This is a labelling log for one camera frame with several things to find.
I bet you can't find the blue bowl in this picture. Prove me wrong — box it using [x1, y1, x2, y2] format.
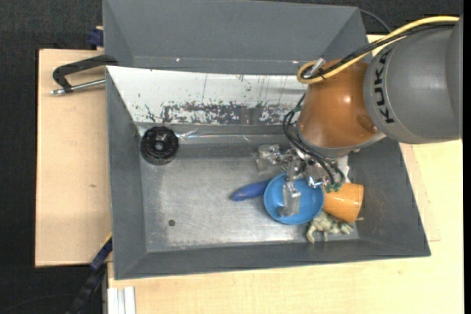
[263, 172, 325, 226]

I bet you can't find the green toy animal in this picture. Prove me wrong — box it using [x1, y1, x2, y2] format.
[305, 210, 356, 244]

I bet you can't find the dark blue toy eggplant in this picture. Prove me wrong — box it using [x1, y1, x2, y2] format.
[230, 179, 272, 202]

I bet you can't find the clear glass object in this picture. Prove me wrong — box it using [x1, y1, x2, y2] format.
[256, 143, 283, 171]

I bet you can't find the orange cup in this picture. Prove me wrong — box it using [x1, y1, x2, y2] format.
[322, 182, 365, 224]

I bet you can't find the grey metal bin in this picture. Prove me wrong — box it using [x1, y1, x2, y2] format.
[101, 0, 432, 280]

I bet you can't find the black round knob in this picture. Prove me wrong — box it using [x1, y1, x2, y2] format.
[139, 126, 180, 166]

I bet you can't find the pale wood board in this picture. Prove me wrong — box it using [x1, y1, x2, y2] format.
[35, 33, 442, 268]

